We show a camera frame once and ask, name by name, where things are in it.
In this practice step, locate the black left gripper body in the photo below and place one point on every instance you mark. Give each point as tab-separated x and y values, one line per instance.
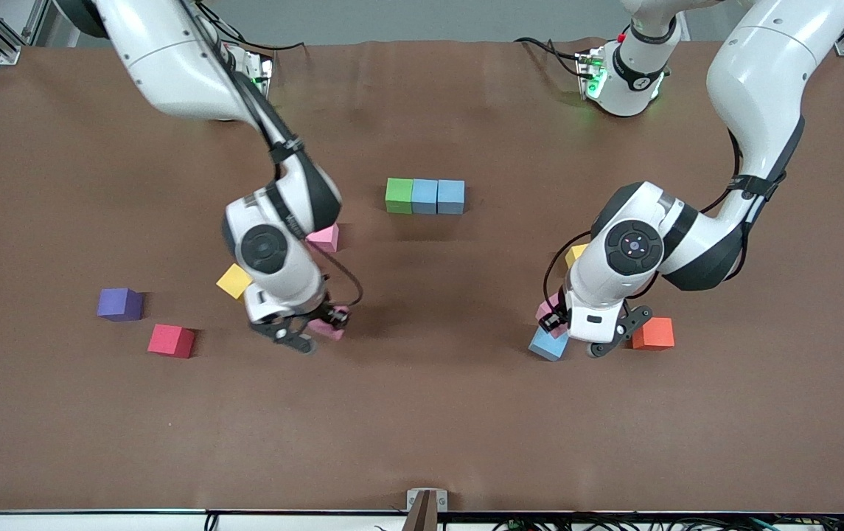
556	318

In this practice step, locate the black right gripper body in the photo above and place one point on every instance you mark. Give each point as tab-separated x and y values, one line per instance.
328	315

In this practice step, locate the pink foam cube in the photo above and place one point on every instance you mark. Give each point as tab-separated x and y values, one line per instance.
545	302
322	332
326	237

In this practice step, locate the green foam cube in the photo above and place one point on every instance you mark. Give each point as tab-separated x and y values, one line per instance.
399	195

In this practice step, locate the light blue foam cube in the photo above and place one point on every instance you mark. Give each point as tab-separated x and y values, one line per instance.
425	195
545	348

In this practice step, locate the steel blue foam cube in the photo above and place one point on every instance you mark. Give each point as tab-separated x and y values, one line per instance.
452	197

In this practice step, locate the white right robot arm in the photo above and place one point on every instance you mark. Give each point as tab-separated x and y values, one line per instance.
171	74

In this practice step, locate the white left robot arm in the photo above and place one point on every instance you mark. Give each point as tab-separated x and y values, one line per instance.
761	81

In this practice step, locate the yellow foam cube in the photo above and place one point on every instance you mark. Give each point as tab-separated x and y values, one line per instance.
232	281
576	254

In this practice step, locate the orange foam cube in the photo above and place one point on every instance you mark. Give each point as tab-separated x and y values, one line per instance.
656	333

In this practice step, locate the red foam cube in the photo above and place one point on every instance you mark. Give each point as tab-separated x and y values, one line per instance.
171	341

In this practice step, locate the purple foam cube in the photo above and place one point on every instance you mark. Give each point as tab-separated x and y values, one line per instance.
118	302

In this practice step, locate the right arm wrist camera box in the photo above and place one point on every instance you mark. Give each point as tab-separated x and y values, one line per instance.
283	335

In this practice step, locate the arm wrist camera box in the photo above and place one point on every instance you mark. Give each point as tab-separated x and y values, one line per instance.
283	335
621	330

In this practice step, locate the left arm wrist camera box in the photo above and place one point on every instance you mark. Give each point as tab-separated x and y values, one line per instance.
621	330

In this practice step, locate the metal bracket with brown post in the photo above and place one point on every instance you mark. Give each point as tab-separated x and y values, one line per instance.
427	516

